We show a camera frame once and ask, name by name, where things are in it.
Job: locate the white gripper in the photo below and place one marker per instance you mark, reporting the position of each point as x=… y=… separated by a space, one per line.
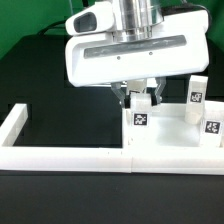
x=178 y=46

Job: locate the white U-shaped fence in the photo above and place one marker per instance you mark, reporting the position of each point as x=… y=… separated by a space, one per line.
x=161 y=159

